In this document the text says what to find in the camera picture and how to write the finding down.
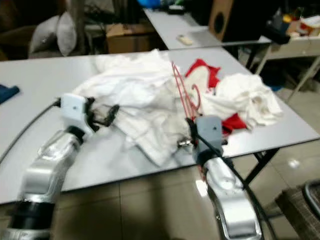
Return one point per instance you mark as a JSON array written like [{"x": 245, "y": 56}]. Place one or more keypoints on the blue bag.
[{"x": 150, "y": 2}]

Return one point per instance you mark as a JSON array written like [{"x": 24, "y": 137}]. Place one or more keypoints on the black table leg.
[{"x": 264, "y": 166}]

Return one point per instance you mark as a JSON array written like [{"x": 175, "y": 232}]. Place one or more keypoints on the white remote control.
[{"x": 186, "y": 40}]

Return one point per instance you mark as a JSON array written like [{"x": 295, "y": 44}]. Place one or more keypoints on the black bag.
[{"x": 277, "y": 30}]

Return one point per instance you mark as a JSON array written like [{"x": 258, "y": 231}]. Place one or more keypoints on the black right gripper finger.
[
  {"x": 185, "y": 143},
  {"x": 190, "y": 125}
]

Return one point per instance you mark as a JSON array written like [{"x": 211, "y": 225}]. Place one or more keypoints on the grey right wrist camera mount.
[{"x": 209, "y": 131}]

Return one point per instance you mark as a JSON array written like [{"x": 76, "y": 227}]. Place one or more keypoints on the crumpled white shirt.
[{"x": 245, "y": 97}]

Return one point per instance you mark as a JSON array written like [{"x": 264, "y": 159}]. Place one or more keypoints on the open cardboard box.
[{"x": 130, "y": 42}]

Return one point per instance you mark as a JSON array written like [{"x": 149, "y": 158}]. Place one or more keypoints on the red and white garment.
[{"x": 197, "y": 66}]

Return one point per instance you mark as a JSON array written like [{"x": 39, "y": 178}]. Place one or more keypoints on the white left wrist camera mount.
[{"x": 75, "y": 110}]

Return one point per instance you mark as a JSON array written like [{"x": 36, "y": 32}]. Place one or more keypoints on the dark brown sofa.
[{"x": 15, "y": 35}]

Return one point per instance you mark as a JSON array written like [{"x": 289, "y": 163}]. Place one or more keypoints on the wooden speaker box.
[{"x": 221, "y": 22}]

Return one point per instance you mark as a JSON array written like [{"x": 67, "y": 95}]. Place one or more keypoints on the blue garment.
[{"x": 7, "y": 93}]

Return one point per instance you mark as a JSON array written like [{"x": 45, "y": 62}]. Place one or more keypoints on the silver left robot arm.
[{"x": 50, "y": 165}]

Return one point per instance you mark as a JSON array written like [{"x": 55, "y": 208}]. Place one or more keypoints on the grey pillow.
[
  {"x": 42, "y": 37},
  {"x": 66, "y": 34}
]

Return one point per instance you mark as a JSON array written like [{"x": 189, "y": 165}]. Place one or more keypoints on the large white garment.
[{"x": 130, "y": 85}]

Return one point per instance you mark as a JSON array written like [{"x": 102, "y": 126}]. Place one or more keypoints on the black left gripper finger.
[
  {"x": 105, "y": 122},
  {"x": 111, "y": 109}
]

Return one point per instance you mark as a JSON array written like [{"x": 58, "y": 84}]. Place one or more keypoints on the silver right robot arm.
[{"x": 227, "y": 195}]

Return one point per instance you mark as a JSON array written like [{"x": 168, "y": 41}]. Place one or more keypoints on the dark wicker basket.
[{"x": 297, "y": 210}]

